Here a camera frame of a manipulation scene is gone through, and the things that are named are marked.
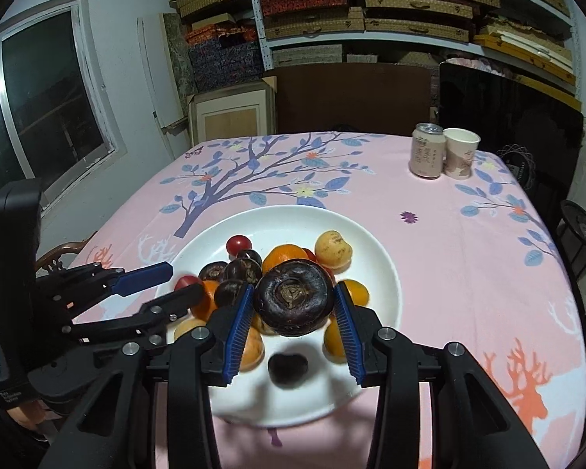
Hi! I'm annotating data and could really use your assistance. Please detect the aluminium frame window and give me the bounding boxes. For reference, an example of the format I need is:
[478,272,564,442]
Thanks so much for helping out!
[0,0,128,211]

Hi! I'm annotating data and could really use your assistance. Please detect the dark brown board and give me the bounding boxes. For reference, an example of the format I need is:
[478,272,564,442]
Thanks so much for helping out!
[263,63,434,138]

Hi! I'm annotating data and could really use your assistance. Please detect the white metal shelf rack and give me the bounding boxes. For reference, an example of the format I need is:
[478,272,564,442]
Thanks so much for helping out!
[244,0,582,93]

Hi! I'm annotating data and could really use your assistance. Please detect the pink deer print tablecloth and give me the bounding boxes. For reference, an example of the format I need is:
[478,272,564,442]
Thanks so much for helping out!
[71,129,586,469]

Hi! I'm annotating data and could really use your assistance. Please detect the black glossy panel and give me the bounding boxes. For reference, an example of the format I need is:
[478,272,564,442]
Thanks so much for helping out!
[437,60,585,206]

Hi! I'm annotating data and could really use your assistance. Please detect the large yellow plum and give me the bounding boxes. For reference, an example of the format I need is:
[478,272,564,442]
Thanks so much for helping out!
[174,318,209,342]

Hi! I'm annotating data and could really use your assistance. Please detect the pale yellow plum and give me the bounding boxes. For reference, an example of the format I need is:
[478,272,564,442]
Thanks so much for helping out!
[314,230,354,271]

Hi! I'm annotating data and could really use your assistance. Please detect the grey marble slab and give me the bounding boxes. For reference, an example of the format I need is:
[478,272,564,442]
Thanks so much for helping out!
[161,12,197,97]

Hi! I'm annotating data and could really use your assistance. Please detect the printed paper cup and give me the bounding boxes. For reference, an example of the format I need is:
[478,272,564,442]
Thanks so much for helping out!
[442,128,480,179]

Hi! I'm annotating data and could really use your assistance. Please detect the beige drink can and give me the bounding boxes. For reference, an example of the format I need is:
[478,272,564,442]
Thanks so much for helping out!
[410,124,447,179]

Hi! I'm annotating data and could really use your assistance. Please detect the dark brown water chestnut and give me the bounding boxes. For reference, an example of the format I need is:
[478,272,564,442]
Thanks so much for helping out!
[223,258,263,285]
[252,260,336,338]
[198,262,229,283]

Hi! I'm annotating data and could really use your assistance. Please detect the orange red fabric box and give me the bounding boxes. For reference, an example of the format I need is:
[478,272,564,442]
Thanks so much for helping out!
[184,23,261,48]

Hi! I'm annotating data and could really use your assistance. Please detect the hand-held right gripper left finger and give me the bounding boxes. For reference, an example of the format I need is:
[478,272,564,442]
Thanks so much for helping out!
[39,283,255,469]

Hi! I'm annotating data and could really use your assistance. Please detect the wooden framed panel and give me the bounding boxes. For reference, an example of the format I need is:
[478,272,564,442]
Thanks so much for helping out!
[187,79,277,150]

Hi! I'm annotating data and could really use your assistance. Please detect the person's left hand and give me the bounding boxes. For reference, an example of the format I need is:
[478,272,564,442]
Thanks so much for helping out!
[7,399,48,426]

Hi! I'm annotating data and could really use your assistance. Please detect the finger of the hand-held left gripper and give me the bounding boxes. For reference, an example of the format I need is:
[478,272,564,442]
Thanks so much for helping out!
[60,283,207,349]
[36,261,175,314]

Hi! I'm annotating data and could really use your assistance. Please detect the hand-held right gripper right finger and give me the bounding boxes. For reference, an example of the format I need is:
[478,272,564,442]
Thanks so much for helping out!
[333,281,550,469]

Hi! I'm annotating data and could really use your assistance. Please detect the orange yellow cherry tomato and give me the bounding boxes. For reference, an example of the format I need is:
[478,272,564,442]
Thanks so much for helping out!
[323,317,348,363]
[339,279,371,307]

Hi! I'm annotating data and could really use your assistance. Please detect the pink cloth bundle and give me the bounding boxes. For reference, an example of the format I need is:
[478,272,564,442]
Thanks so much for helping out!
[442,55,501,73]

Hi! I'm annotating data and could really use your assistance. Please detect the black round stool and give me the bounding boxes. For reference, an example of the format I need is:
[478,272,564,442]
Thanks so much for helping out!
[557,199,586,280]

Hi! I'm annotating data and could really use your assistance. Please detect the shelf of flat gift boxes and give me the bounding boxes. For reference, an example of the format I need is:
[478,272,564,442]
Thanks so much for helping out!
[254,0,583,108]

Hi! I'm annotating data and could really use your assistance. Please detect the white oval plate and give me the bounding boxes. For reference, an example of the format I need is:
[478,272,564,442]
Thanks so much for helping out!
[155,205,402,426]

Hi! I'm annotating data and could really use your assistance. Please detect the black wire guard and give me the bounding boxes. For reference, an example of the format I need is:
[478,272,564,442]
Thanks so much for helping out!
[497,143,536,190]

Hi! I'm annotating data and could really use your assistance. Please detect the blue patterned fabric boxes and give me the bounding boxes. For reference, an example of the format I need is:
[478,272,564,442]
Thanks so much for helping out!
[188,41,265,93]

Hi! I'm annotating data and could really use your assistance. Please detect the carved wooden chair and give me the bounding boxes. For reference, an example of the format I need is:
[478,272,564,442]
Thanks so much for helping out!
[35,238,98,274]

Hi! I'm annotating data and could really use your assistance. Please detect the orange mandarin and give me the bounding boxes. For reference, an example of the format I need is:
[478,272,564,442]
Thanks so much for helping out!
[190,281,222,322]
[262,244,309,277]

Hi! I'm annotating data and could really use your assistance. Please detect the white long board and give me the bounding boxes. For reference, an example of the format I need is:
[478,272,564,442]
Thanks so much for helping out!
[136,16,192,159]

